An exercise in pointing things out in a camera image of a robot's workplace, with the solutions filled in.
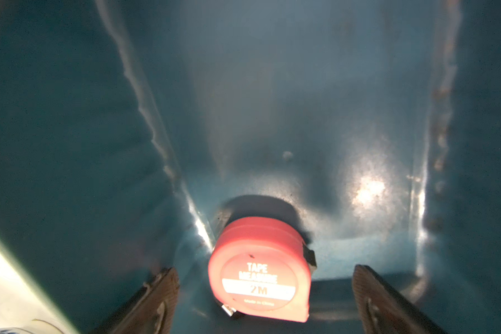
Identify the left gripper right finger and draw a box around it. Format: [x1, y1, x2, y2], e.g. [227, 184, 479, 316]
[352, 264, 446, 334]

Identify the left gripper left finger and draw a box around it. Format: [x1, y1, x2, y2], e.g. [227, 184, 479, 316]
[93, 267, 180, 333]

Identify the pink tape measure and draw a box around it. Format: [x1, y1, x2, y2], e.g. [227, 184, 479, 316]
[208, 217, 317, 323]

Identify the teal plastic storage box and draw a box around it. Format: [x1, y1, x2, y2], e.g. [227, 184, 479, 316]
[0, 1, 501, 333]

